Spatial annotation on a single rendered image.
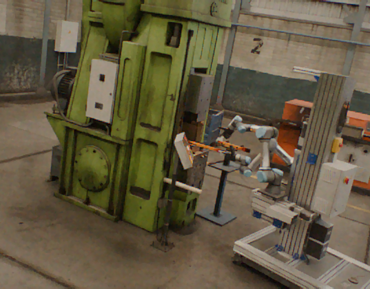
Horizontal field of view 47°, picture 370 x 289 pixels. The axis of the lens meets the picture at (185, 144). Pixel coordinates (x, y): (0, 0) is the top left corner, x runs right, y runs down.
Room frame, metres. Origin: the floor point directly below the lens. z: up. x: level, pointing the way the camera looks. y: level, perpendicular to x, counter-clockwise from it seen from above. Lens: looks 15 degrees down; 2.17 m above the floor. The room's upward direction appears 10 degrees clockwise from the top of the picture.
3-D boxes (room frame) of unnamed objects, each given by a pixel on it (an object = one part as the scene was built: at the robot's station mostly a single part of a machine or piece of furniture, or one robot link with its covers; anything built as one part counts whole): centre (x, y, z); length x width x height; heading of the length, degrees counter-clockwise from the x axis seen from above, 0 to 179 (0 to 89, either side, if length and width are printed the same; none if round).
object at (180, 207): (4.72, 0.05, 0.23); 0.55 x 0.37 x 0.47; 64
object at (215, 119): (8.76, -0.03, 0.36); 1.20 x 0.80 x 0.72; 72
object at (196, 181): (4.72, 0.05, 0.69); 0.56 x 0.38 x 0.45; 64
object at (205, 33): (4.78, 0.18, 2.06); 0.44 x 0.41 x 0.47; 64
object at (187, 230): (4.55, -0.17, 0.01); 0.58 x 0.39 x 0.01; 154
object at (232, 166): (5.03, -0.54, 0.68); 0.40 x 0.30 x 0.02; 148
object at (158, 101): (4.48, 0.32, 1.15); 0.44 x 0.26 x 2.30; 64
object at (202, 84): (4.71, 0.04, 1.56); 0.42 x 0.39 x 0.40; 64
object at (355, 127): (7.80, -2.56, 0.65); 2.10 x 1.12 x 1.30; 66
